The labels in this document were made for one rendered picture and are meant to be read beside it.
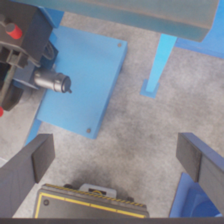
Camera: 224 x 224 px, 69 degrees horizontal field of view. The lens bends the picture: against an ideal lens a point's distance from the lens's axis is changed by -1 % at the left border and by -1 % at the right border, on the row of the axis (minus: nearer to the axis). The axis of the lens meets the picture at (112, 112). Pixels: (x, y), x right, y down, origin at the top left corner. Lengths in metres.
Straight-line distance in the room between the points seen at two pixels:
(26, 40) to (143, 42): 1.23
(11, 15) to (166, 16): 0.37
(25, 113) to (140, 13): 1.25
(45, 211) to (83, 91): 0.85
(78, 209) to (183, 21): 1.06
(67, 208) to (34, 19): 1.00
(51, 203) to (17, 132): 0.62
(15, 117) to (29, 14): 1.11
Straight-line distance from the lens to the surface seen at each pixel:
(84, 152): 1.40
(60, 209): 1.19
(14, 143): 1.50
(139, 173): 1.36
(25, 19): 0.49
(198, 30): 0.37
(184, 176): 1.41
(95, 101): 1.28
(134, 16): 0.37
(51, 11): 0.52
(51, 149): 0.17
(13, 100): 1.15
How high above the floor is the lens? 1.34
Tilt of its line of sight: 78 degrees down
